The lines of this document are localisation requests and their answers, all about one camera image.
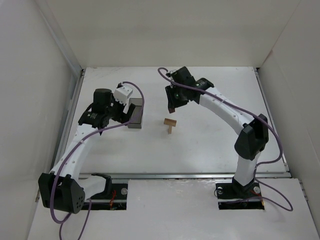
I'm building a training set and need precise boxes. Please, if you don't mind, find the striped light wood block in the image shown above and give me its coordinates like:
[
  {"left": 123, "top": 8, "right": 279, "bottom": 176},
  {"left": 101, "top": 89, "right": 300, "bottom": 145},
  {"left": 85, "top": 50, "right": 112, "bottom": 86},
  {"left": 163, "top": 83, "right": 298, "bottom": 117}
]
[{"left": 163, "top": 118, "right": 177, "bottom": 127}]

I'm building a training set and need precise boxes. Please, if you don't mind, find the smoky transparent plastic bin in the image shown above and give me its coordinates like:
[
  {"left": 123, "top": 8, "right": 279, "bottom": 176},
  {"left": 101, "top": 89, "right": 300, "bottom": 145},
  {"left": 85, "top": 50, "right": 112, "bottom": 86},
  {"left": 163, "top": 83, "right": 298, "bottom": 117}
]
[{"left": 127, "top": 98, "right": 144, "bottom": 129}]

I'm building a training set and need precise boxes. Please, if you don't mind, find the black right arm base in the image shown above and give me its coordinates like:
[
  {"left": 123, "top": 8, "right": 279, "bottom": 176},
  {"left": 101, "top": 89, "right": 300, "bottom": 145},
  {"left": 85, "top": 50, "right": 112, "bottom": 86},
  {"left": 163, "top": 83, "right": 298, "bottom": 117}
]
[{"left": 214, "top": 182, "right": 265, "bottom": 210}]

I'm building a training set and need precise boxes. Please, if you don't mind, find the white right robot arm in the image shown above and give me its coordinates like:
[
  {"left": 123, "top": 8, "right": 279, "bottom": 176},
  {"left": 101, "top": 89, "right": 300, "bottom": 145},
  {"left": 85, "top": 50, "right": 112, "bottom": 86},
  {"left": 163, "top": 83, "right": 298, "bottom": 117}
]
[{"left": 163, "top": 66, "right": 269, "bottom": 196}]

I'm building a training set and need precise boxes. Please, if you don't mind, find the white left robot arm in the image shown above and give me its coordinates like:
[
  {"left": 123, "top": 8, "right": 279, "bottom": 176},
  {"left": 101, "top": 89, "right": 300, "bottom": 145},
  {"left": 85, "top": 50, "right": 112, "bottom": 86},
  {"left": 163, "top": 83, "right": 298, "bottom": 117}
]
[{"left": 38, "top": 84, "right": 135, "bottom": 214}]

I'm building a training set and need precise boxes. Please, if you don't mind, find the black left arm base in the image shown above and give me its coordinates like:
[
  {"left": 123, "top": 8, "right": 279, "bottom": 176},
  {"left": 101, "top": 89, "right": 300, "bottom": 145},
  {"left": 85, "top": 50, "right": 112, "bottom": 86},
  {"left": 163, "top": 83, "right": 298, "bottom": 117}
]
[{"left": 90, "top": 183, "right": 128, "bottom": 211}]

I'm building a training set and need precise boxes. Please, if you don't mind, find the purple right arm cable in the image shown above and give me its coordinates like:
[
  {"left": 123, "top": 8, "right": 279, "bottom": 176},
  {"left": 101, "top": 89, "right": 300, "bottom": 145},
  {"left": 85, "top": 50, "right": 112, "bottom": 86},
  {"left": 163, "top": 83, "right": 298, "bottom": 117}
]
[{"left": 157, "top": 66, "right": 294, "bottom": 213}]

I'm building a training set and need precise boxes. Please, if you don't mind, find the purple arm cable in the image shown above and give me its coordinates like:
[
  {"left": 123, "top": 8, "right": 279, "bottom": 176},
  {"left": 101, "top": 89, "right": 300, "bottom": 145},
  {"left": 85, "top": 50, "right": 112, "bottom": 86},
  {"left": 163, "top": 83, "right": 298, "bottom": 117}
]
[
  {"left": 157, "top": 66, "right": 294, "bottom": 213},
  {"left": 49, "top": 81, "right": 146, "bottom": 240}
]

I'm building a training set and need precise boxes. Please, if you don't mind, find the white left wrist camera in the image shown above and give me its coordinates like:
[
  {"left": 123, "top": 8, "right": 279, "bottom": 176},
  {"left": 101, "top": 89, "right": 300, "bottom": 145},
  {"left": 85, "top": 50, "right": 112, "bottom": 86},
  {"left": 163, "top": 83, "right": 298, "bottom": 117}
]
[{"left": 113, "top": 83, "right": 133, "bottom": 105}]

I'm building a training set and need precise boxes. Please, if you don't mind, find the aluminium rail left edge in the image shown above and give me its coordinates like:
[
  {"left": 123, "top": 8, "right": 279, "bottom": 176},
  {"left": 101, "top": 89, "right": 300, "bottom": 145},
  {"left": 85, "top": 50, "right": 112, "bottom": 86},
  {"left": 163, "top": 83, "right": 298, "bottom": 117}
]
[{"left": 48, "top": 69, "right": 86, "bottom": 171}]

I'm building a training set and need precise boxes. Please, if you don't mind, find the aluminium rail edge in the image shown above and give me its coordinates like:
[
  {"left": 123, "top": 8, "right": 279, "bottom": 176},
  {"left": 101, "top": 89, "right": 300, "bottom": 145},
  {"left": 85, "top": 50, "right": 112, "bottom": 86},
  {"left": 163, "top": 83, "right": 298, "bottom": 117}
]
[
  {"left": 49, "top": 172, "right": 292, "bottom": 181},
  {"left": 48, "top": 69, "right": 86, "bottom": 171},
  {"left": 253, "top": 67, "right": 278, "bottom": 134}
]

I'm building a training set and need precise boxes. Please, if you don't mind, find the aluminium rail front edge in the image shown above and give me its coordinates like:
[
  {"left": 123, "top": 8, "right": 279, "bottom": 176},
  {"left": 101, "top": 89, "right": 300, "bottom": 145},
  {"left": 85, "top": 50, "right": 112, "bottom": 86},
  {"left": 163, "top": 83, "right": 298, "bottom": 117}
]
[{"left": 49, "top": 172, "right": 292, "bottom": 181}]

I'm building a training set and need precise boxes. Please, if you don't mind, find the aluminium rail right edge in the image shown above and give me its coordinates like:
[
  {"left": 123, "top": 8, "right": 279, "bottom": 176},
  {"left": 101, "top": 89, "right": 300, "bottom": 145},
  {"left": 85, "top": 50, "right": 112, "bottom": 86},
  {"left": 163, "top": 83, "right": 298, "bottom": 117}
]
[{"left": 253, "top": 67, "right": 278, "bottom": 134}]

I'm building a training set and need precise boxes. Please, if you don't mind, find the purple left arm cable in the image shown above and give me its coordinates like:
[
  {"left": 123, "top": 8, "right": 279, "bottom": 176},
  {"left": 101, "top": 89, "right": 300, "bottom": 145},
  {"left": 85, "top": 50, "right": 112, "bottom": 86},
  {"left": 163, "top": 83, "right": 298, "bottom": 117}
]
[{"left": 49, "top": 81, "right": 146, "bottom": 240}]

